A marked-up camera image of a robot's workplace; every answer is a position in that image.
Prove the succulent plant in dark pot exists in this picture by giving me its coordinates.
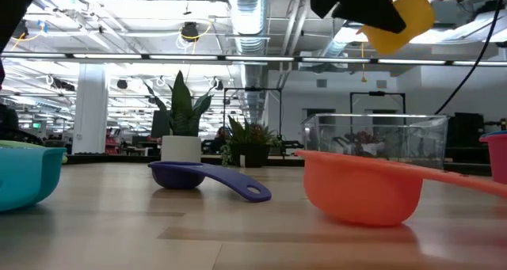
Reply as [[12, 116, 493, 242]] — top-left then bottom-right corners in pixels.
[[219, 115, 283, 169]]

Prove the yellow measuring cup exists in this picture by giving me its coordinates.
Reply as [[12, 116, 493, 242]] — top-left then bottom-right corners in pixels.
[[355, 0, 436, 56]]

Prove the red measuring cup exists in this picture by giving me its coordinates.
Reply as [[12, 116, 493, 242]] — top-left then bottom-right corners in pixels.
[[478, 134, 507, 184]]

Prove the black ceiling-mounted device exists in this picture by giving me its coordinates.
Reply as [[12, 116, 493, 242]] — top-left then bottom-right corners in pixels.
[[13, 19, 29, 40]]

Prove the person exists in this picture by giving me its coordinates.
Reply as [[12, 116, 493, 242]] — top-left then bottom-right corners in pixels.
[[0, 102, 44, 146]]

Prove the black background equipment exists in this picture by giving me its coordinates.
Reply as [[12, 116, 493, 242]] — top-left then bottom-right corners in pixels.
[[445, 111, 487, 165]]

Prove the black background rig frame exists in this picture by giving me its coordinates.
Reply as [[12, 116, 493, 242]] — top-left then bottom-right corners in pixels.
[[349, 90, 407, 116], [223, 86, 284, 141]]

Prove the black overhead camera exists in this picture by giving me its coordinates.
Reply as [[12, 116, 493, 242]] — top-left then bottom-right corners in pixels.
[[180, 21, 201, 42]]

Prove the snake plant in white pot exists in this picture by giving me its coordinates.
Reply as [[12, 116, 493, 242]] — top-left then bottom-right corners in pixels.
[[143, 70, 215, 164]]

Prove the silver ventilation duct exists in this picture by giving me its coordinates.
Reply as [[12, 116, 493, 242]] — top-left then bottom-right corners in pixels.
[[225, 0, 274, 124]]

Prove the dark blue measuring cup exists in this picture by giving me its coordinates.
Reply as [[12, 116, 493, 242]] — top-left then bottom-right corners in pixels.
[[147, 161, 273, 203]]

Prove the clear plastic basket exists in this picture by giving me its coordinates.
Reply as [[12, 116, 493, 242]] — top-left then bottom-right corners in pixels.
[[299, 112, 450, 170]]

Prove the rig beam with light strips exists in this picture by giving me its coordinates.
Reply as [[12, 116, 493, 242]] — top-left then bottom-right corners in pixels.
[[0, 51, 507, 67]]

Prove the orange measuring cup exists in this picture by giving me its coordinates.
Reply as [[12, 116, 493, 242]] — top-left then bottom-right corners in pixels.
[[294, 149, 507, 228]]

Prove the white pillar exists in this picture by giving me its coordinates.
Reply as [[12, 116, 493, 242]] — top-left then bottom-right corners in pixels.
[[71, 63, 109, 155]]

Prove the long black arm cable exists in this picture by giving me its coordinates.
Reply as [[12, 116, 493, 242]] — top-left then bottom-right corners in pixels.
[[434, 0, 507, 116]]

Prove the teal measuring cup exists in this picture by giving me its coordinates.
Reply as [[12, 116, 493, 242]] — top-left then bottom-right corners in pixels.
[[0, 146, 67, 213]]

